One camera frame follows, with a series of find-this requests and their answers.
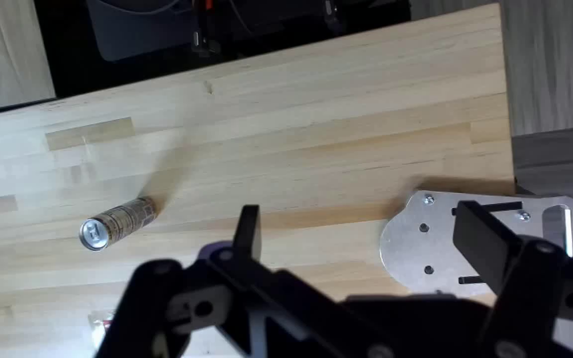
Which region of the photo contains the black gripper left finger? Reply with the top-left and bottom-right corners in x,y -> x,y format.
233,205 -> 261,263

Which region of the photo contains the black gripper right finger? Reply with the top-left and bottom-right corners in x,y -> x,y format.
454,202 -> 523,295

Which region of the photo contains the slim silver beverage can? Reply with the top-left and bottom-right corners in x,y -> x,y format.
78,198 -> 157,251

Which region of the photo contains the silver metal mounting plate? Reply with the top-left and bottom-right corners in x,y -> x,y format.
378,192 -> 573,297

